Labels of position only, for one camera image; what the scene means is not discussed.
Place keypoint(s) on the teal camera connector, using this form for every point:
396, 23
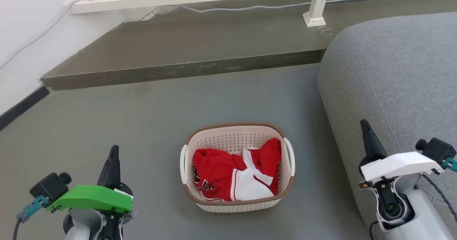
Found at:
33, 208
451, 164

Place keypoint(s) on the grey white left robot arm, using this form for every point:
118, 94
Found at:
84, 224

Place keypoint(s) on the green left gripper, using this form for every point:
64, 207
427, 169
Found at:
93, 198

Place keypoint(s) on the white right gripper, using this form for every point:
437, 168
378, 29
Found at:
403, 165

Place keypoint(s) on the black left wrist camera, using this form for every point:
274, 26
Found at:
50, 186

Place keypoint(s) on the white perforated laundry basket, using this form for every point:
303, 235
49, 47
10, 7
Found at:
232, 138

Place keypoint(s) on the grey fabric sofa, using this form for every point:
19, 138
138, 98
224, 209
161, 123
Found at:
392, 75

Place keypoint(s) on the black baseboard strip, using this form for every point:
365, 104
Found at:
21, 106

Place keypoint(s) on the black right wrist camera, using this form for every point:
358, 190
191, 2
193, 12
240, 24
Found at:
437, 149

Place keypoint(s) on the teal left camera connector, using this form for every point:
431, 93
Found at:
33, 208

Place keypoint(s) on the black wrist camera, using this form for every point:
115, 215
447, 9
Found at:
50, 186
437, 149

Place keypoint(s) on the red and white jersey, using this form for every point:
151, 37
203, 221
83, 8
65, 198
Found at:
214, 172

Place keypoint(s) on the teal right camera connector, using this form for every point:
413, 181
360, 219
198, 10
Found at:
451, 164

